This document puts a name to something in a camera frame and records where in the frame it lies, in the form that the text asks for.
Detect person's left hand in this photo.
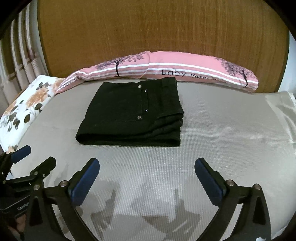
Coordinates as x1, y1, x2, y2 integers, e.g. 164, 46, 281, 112
8, 214, 27, 240

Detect cream satin sheet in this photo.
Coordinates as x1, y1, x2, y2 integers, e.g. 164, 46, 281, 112
265, 91, 296, 152

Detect pink striped long pillow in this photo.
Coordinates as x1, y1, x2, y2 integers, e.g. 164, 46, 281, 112
56, 51, 259, 93

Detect beige curtain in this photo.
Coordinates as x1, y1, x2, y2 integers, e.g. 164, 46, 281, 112
1, 1, 49, 111

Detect white floral pillow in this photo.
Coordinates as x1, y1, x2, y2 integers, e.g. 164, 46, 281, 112
1, 75, 64, 153

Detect grey bed mat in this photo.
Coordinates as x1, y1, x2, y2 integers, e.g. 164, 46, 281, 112
12, 81, 295, 240

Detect wooden headboard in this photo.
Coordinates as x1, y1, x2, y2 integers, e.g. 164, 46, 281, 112
38, 1, 289, 92

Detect black pants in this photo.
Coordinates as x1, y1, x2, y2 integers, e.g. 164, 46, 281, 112
75, 77, 184, 147

